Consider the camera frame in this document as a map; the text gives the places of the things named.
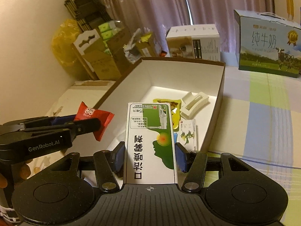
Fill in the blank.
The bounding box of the red snack packet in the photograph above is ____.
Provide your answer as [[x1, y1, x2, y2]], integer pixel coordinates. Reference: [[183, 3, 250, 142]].
[[74, 102, 114, 141]]

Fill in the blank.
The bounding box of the green white spray medicine box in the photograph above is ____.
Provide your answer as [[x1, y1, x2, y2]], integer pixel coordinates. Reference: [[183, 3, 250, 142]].
[[123, 103, 178, 185]]

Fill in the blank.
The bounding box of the white ointment box with parrot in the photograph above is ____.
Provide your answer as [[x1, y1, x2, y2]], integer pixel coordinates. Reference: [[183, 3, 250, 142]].
[[176, 119, 198, 152]]

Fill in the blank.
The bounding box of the yellow snack packet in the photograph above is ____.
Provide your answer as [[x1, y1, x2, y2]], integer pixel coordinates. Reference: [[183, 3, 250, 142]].
[[153, 98, 182, 130]]

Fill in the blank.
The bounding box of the white hair claw clip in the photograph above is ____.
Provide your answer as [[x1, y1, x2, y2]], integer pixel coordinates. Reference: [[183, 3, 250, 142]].
[[180, 92, 209, 120]]

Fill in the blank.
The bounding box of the person's left hand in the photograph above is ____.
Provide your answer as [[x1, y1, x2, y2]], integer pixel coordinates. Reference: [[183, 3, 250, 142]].
[[0, 159, 33, 188]]

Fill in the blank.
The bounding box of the brown cardboard carton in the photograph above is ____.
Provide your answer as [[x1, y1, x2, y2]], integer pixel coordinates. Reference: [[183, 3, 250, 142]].
[[72, 28, 132, 81]]

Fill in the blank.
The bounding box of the yellow plastic bag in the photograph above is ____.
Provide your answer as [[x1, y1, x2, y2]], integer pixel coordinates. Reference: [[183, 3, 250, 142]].
[[51, 19, 82, 67]]

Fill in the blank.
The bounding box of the checked bed sheet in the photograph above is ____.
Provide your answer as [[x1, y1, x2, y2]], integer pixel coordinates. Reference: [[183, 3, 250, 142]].
[[209, 52, 300, 225]]

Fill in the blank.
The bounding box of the green tissue packs stack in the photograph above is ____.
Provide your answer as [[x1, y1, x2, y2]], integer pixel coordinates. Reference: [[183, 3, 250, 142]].
[[98, 21, 123, 48]]

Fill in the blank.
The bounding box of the brown cardboard shoe box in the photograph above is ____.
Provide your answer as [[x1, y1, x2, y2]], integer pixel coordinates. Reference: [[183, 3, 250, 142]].
[[80, 56, 227, 160]]

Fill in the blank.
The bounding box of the purple curtain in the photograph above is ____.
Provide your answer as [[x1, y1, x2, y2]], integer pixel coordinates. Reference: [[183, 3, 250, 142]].
[[100, 0, 274, 53]]

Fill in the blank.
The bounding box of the white appliance box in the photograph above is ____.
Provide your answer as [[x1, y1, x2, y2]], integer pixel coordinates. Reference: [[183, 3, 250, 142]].
[[166, 24, 220, 61]]

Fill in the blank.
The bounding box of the green cow milk carton box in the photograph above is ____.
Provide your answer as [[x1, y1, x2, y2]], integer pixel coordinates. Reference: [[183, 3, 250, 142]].
[[234, 9, 300, 78]]

